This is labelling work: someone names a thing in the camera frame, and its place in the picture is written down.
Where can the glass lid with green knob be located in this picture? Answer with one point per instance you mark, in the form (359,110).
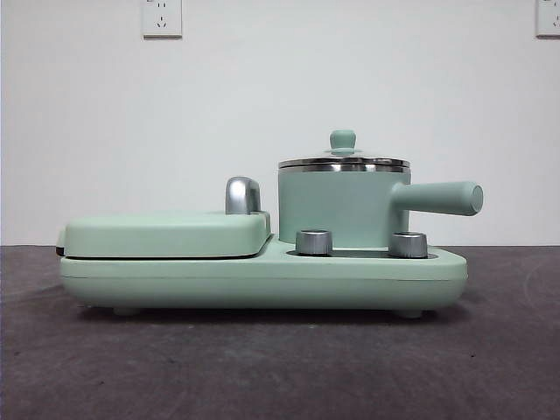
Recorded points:
(343,140)

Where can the green hinged griddle lid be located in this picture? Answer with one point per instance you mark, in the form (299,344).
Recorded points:
(166,234)

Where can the silver control knob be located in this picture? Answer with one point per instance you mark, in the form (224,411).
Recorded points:
(409,245)
(314,242)

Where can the green breakfast maker base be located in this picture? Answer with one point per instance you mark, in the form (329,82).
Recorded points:
(219,280)

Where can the white wall socket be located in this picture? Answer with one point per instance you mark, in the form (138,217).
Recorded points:
(161,19)
(549,17)

